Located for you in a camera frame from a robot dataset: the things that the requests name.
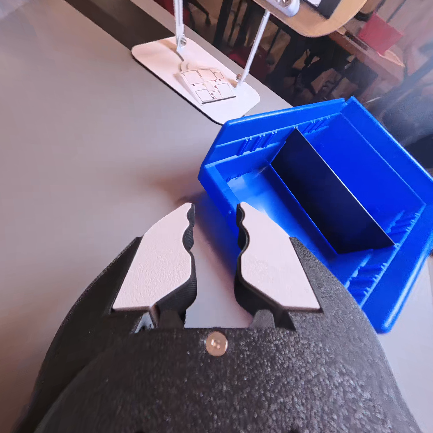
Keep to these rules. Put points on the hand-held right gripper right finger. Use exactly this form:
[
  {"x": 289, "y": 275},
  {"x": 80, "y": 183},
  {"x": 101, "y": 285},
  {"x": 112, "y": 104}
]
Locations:
[{"x": 270, "y": 267}]

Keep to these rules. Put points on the white document stand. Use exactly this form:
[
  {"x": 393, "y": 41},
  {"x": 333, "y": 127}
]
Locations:
[{"x": 159, "y": 61}]

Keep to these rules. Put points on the blue plastic bin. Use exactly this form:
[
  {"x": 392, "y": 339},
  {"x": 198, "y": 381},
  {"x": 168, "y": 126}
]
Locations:
[{"x": 257, "y": 135}]

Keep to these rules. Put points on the red box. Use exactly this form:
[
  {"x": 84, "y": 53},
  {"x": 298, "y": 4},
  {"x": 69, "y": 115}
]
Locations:
[{"x": 379, "y": 33}]

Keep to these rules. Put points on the curved wooden board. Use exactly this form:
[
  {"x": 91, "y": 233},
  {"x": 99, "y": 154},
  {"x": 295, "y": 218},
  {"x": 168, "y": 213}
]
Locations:
[{"x": 311, "y": 27}]

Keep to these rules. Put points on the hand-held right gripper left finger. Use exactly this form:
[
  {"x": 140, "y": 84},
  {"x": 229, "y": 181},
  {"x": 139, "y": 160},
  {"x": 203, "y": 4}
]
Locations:
[{"x": 159, "y": 267}]

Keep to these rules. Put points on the paper tag with squares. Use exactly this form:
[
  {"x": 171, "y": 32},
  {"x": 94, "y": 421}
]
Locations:
[{"x": 203, "y": 76}]

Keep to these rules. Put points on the wooden background table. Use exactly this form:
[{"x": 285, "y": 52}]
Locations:
[{"x": 372, "y": 62}]

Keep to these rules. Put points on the black bin divider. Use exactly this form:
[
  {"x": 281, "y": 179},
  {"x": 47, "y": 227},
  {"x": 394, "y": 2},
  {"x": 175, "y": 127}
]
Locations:
[{"x": 321, "y": 189}]

